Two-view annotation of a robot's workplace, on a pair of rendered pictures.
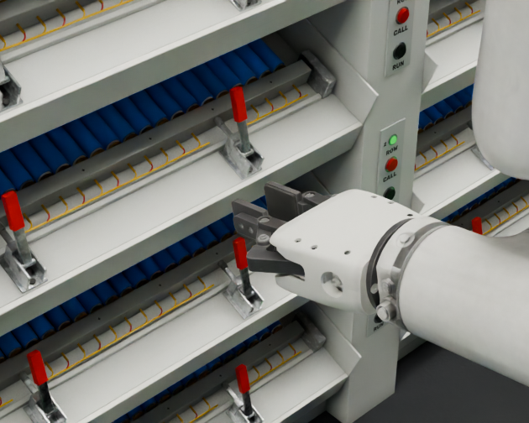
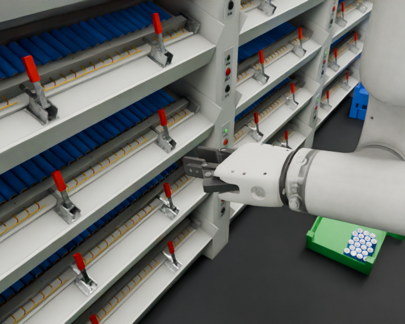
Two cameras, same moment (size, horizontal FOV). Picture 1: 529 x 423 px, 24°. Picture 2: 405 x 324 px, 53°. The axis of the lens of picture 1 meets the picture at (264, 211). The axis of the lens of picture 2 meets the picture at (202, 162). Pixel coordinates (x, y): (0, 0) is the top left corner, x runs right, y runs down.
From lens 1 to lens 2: 41 cm
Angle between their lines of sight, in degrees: 11
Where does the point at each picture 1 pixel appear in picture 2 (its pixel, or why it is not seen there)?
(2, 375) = (60, 267)
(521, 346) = (399, 210)
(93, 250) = (103, 197)
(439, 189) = not seen: hidden behind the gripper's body
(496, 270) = (368, 168)
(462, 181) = not seen: hidden behind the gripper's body
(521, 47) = not seen: outside the picture
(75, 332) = (94, 239)
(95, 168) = (97, 155)
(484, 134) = (382, 79)
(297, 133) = (187, 130)
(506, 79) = not seen: outside the picture
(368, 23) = (215, 75)
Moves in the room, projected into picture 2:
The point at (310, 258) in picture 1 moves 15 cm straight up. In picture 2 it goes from (243, 179) to (251, 71)
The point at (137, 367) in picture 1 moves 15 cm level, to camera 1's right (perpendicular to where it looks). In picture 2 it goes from (126, 251) to (193, 240)
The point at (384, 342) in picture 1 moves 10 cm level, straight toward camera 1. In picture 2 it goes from (224, 221) to (229, 245)
